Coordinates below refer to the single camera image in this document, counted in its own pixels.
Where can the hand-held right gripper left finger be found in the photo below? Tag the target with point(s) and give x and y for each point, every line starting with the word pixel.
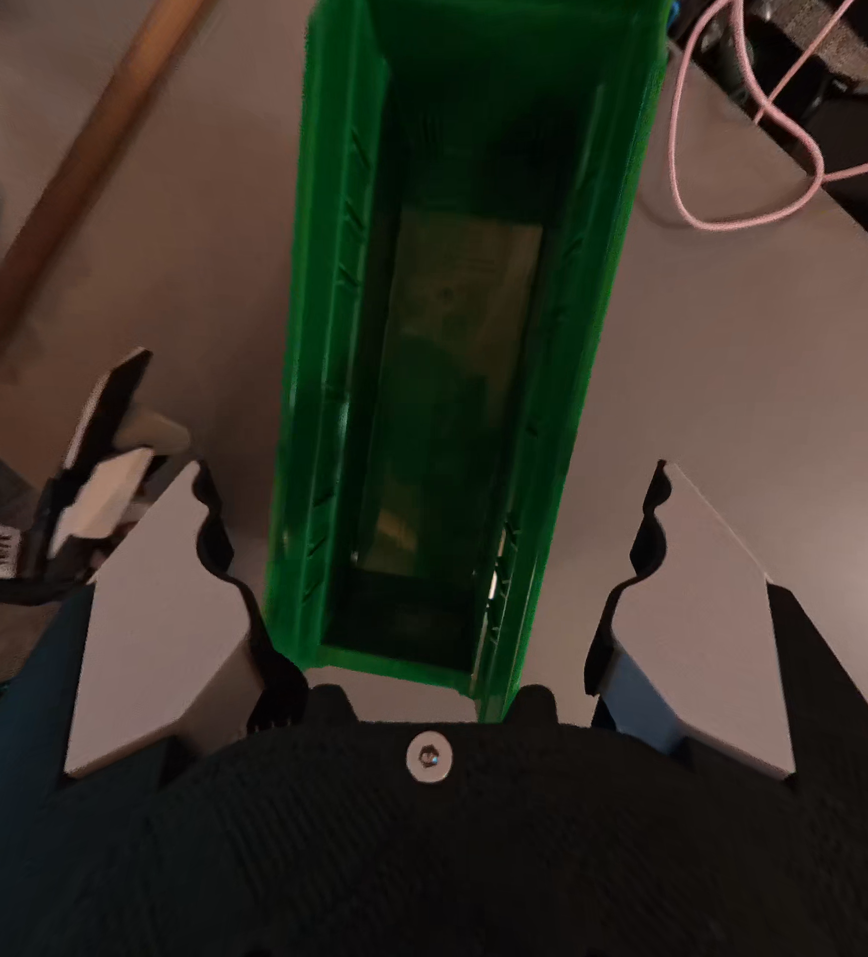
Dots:
pixel 157 635

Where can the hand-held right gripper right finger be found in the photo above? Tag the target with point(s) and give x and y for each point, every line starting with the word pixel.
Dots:
pixel 703 635

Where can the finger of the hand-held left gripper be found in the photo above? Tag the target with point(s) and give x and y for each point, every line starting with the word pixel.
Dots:
pixel 108 411
pixel 105 493

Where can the green plastic bin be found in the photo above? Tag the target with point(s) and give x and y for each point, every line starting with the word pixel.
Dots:
pixel 441 336

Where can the wood-edged side table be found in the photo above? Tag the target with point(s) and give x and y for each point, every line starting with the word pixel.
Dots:
pixel 108 127

